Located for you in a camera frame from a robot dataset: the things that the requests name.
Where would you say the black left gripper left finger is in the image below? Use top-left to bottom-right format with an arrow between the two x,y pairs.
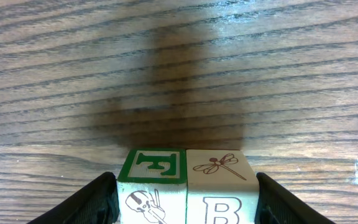
29,172 -> 119,224

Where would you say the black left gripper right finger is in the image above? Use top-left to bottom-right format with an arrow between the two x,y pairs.
255,172 -> 334,224

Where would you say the yellow top picture block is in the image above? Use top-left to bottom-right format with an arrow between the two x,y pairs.
186,149 -> 259,224

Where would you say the plain wooden picture block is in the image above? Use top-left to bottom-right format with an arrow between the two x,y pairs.
117,148 -> 187,224

